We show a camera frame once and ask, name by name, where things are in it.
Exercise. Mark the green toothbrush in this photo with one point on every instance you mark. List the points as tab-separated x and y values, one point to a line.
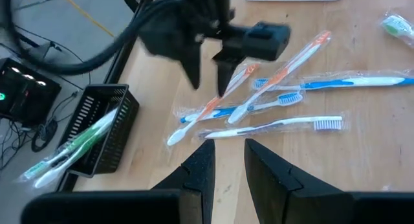
81	138
396	25
68	159

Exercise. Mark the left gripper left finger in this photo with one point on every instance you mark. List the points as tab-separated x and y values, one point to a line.
200	172

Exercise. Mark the grey toothbrush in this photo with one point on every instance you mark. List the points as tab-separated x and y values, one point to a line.
326	123

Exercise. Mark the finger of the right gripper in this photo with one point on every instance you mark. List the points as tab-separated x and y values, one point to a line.
224	72
193	65

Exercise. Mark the blue toothbrush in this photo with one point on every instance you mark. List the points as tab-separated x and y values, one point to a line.
330	83
289	98

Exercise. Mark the black plastic basket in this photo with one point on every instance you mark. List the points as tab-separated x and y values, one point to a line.
106	146

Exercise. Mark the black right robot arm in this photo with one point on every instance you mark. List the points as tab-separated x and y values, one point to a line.
194	0

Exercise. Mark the orange toothbrush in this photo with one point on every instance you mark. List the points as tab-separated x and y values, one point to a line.
210	107
281	74

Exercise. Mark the black vented electronics box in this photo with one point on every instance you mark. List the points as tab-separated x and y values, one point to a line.
29	97

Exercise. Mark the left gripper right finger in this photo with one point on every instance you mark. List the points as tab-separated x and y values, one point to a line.
275	191

